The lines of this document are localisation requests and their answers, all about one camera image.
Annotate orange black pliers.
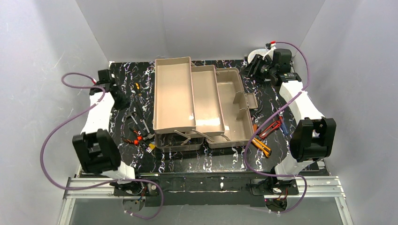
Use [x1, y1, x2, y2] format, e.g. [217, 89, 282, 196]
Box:
[122, 127, 149, 147]

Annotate beige plastic tool box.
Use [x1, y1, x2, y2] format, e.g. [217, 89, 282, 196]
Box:
[153, 57, 258, 152]

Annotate black handled claw hammer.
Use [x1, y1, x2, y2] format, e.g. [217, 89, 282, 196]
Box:
[131, 103, 154, 140]

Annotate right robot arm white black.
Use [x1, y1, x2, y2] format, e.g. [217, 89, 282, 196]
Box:
[243, 48, 337, 181]

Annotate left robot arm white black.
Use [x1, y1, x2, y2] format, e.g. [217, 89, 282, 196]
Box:
[72, 69, 135, 184]

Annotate silver combination wrench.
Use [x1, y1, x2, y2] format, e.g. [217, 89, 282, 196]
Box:
[126, 112, 138, 125]

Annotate white tape roll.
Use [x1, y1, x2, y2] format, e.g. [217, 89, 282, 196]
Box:
[247, 48, 268, 63]

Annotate black silver screwdriver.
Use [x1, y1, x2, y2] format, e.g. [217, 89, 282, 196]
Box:
[136, 112, 150, 135]

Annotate yellow hex key set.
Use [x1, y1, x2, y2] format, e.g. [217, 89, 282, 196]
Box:
[146, 143, 156, 153]

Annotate red utility knife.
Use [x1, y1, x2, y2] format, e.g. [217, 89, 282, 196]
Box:
[259, 120, 281, 139]

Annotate blue screwdriver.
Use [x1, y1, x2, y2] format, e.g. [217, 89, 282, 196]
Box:
[279, 116, 290, 136]

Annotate orange utility knife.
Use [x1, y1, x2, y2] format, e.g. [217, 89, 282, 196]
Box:
[252, 138, 272, 158]

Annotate black mounting plate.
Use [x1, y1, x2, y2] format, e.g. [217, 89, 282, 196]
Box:
[113, 172, 299, 208]

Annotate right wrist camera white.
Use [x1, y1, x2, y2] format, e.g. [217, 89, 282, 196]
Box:
[266, 41, 276, 55]

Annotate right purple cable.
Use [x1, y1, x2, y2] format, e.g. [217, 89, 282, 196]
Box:
[242, 41, 311, 215]

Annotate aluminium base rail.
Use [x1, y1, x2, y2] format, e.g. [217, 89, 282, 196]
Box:
[58, 173, 353, 225]

